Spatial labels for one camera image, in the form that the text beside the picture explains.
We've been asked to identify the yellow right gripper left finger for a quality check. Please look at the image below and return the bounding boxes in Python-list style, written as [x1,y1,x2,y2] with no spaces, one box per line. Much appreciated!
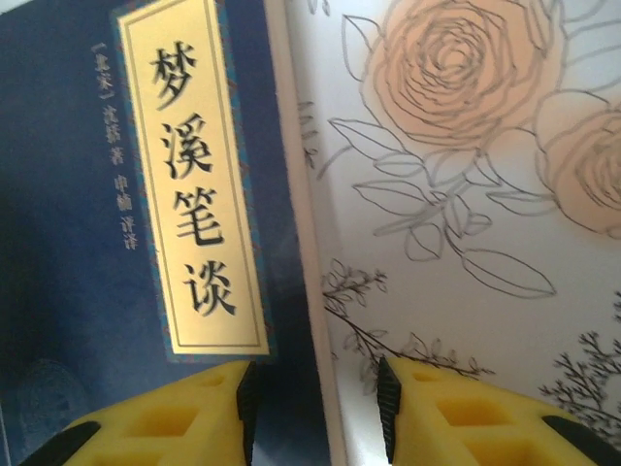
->
[18,361,258,466]

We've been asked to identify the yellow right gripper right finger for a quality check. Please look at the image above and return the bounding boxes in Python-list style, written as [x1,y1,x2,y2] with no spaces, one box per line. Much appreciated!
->
[376,356,605,466]

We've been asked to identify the dark blue book gold label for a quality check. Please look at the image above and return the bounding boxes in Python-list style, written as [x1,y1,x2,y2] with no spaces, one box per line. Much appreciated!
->
[0,0,348,466]

